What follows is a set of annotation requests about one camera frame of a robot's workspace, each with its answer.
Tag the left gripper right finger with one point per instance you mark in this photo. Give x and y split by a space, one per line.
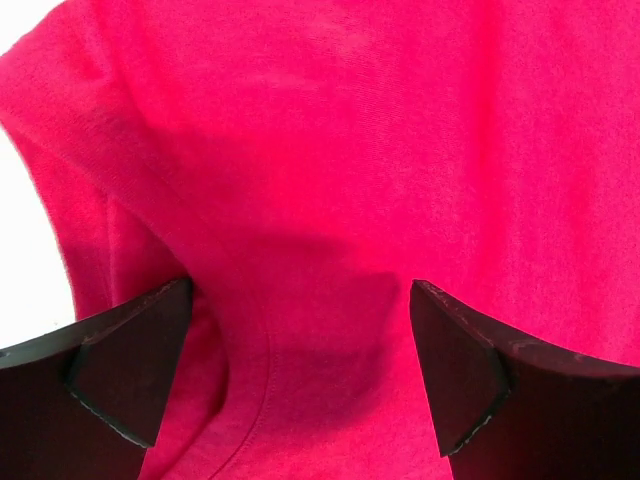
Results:
508 405

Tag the red t shirt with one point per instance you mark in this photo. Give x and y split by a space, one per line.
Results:
303 162

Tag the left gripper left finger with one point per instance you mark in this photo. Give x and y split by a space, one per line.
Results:
87 401

